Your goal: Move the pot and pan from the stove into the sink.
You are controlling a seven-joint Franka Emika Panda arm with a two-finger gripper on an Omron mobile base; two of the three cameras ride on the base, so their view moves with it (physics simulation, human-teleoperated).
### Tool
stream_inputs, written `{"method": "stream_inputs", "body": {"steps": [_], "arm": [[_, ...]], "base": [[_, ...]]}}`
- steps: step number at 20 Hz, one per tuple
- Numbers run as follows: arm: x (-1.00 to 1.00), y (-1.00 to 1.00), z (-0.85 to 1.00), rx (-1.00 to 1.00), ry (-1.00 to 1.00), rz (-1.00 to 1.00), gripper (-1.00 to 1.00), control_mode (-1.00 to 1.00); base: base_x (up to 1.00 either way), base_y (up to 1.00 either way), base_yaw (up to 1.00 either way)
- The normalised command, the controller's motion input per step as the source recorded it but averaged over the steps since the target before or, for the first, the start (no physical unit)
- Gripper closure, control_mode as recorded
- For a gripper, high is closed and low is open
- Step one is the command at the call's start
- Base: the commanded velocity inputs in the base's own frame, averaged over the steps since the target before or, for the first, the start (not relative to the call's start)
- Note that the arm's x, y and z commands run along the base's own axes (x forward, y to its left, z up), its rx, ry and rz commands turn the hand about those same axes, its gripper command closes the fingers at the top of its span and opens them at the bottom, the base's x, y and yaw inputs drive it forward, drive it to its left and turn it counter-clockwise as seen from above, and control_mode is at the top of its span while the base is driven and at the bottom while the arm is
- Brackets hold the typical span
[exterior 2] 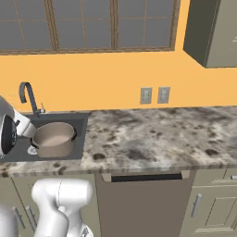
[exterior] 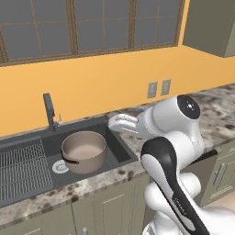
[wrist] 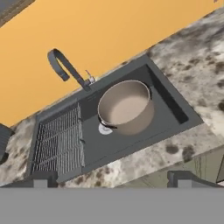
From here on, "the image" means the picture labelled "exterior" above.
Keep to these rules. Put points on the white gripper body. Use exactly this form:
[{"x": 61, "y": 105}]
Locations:
[{"x": 124, "y": 123}]

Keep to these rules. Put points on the round silver sink drain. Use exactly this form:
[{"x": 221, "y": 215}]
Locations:
[{"x": 58, "y": 167}]

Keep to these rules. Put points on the wooden framed window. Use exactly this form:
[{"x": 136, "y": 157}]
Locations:
[{"x": 91, "y": 27}]

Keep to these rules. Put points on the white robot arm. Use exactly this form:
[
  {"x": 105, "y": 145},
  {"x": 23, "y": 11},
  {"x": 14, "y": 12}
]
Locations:
[{"x": 180, "y": 143}]

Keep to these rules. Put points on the olive grey cupboard door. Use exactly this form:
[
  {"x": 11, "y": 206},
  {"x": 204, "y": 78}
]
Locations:
[
  {"x": 225, "y": 171},
  {"x": 113, "y": 205},
  {"x": 36, "y": 226}
]

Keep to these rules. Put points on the olive grey upper cupboard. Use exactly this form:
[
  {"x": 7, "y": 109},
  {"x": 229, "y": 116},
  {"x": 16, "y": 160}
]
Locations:
[{"x": 208, "y": 24}]

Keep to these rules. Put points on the dark grey tap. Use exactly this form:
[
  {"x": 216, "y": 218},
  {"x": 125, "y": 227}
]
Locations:
[{"x": 49, "y": 107}]

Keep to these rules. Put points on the grey wall socket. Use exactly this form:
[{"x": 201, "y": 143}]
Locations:
[
  {"x": 152, "y": 90},
  {"x": 166, "y": 87}
]

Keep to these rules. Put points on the dark grey sink with drainboard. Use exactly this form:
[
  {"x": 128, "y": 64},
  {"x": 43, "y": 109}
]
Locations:
[{"x": 27, "y": 168}]

